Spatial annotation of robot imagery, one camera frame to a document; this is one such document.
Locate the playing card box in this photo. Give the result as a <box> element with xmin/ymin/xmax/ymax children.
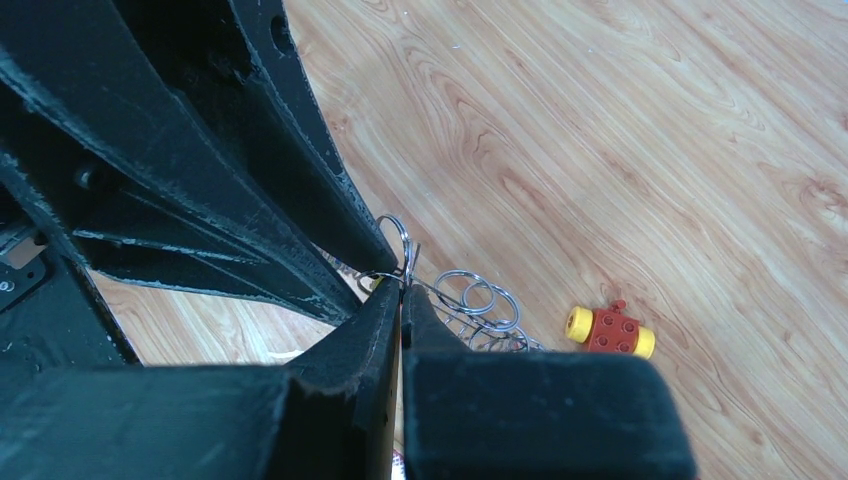
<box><xmin>390</xmin><ymin>449</ymin><xmax>406</xmax><ymax>480</ymax></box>

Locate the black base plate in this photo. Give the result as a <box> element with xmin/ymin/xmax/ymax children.
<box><xmin>1</xmin><ymin>219</ymin><xmax>141</xmax><ymax>388</ymax></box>

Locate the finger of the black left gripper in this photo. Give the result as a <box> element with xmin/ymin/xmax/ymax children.
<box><xmin>118</xmin><ymin>1</ymin><xmax>397</xmax><ymax>272</ymax></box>

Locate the toy brick car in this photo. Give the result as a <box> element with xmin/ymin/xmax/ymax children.
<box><xmin>565</xmin><ymin>299</ymin><xmax>656</xmax><ymax>359</ymax></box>

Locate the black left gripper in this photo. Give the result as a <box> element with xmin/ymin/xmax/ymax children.
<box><xmin>1</xmin><ymin>1</ymin><xmax>360</xmax><ymax>324</ymax></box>

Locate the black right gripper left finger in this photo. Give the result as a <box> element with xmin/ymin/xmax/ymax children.
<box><xmin>1</xmin><ymin>281</ymin><xmax>400</xmax><ymax>479</ymax></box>

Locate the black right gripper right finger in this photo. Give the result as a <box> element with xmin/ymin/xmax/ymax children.
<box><xmin>401</xmin><ymin>286</ymin><xmax>697</xmax><ymax>479</ymax></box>

